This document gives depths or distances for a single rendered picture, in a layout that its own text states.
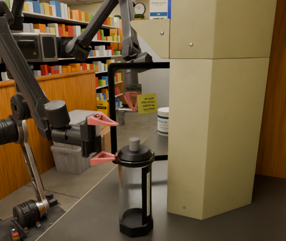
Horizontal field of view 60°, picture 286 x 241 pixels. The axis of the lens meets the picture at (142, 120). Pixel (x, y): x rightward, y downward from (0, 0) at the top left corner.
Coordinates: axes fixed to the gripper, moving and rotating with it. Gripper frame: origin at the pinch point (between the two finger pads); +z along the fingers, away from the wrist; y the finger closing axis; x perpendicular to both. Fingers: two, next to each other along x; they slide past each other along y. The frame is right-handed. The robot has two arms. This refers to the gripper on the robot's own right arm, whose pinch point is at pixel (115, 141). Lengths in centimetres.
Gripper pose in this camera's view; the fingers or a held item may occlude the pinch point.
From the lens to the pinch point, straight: 68.8
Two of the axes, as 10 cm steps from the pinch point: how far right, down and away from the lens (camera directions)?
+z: 9.3, 1.0, -3.5
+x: 3.6, -2.5, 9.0
